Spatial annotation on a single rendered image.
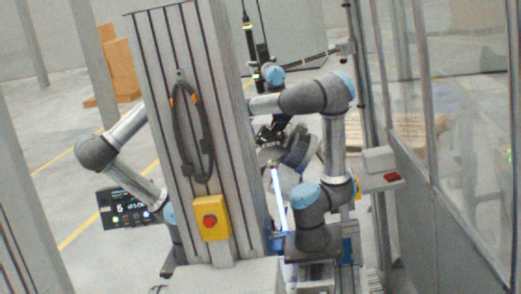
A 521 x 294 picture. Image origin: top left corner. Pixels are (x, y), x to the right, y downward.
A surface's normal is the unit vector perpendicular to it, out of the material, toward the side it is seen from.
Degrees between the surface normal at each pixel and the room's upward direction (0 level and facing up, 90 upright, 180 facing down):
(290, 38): 90
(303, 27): 90
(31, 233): 90
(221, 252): 90
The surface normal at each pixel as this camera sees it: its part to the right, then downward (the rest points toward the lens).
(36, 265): 0.03, 0.33
